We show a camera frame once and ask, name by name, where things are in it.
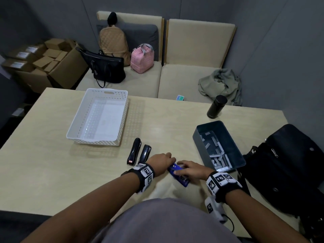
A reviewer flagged person's left forearm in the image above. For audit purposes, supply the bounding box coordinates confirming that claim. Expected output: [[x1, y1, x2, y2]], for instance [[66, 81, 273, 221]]
[[21, 172, 142, 243]]

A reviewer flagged blue stapler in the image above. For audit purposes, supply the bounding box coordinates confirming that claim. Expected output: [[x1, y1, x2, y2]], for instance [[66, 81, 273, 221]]
[[167, 163, 190, 188]]

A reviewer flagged black stapler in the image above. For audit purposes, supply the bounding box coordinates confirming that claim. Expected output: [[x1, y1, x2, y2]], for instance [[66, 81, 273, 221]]
[[127, 138, 142, 166], [137, 144, 152, 165]]

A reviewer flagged person's right forearm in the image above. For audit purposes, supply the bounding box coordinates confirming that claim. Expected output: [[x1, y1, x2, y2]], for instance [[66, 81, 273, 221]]
[[225, 189, 311, 243]]

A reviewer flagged black cylindrical tumbler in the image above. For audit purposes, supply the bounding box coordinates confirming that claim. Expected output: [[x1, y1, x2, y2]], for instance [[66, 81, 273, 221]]
[[207, 95, 228, 119]]

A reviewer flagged beige sofa seat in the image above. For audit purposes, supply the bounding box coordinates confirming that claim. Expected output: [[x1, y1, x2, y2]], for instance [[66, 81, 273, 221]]
[[76, 11, 165, 99], [158, 19, 237, 104]]

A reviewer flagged person's left hand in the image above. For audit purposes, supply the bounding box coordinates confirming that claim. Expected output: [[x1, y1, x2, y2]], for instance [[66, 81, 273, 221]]
[[146, 152, 177, 177]]

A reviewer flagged large open cardboard box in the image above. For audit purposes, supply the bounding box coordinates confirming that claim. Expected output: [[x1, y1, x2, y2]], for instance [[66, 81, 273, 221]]
[[15, 40, 89, 94]]

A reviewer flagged tan quilted backpack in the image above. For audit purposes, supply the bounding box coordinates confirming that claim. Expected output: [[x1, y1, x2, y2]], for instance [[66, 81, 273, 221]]
[[98, 25, 131, 66]]

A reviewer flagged black leather handbag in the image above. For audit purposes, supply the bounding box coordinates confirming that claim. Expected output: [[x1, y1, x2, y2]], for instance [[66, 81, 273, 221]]
[[76, 47, 126, 88]]

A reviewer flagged person's grey shirt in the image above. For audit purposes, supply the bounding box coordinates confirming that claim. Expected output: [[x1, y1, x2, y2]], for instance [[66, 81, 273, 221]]
[[91, 198, 242, 243]]

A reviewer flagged person's right hand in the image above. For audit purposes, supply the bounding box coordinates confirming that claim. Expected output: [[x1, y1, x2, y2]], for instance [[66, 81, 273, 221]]
[[173, 160, 214, 185]]

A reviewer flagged pink quilted handbag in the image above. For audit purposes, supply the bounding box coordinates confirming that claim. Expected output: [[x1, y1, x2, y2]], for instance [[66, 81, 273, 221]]
[[130, 44, 154, 74]]

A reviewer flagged black fluffy charm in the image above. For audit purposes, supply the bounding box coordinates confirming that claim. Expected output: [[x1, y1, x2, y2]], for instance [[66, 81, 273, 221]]
[[107, 12, 118, 27]]

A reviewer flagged white wrist camera unit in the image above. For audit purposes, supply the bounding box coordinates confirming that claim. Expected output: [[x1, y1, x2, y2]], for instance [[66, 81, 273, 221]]
[[205, 195, 229, 224]]

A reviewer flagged black flap shoulder bag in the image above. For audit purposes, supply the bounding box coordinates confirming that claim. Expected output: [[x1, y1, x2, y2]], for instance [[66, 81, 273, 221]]
[[239, 124, 324, 243]]

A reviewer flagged olive green jacket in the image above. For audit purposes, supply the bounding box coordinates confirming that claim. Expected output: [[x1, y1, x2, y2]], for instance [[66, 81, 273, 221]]
[[198, 68, 243, 106]]

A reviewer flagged marker-printed right wrist band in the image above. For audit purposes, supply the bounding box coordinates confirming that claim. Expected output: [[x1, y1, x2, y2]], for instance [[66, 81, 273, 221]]
[[206, 171, 243, 203]]

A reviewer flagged pile of silver staple strips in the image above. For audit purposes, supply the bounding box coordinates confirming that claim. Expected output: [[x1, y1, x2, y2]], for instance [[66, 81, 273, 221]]
[[199, 131, 230, 170]]

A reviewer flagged grey cushion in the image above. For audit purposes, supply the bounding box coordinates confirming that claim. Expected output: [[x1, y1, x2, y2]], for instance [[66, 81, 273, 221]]
[[96, 21, 159, 61]]

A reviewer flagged pile of small cardboard boxes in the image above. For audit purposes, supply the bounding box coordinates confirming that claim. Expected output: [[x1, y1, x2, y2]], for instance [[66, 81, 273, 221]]
[[1, 38, 77, 74]]

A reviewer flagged dark grey metal box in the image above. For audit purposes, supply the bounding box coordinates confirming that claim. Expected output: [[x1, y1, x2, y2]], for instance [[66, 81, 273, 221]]
[[193, 120, 246, 173]]

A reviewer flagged white perforated plastic basket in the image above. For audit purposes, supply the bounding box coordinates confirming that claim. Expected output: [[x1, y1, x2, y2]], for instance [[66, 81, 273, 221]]
[[66, 88, 129, 146]]

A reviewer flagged marker-printed left wrist band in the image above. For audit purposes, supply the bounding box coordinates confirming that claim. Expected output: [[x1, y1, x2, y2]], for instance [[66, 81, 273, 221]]
[[121, 163, 155, 194]]

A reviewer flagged marker-printed wrist band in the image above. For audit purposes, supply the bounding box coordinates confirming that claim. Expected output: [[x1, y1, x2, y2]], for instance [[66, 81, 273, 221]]
[[121, 163, 155, 194], [206, 171, 243, 203]]

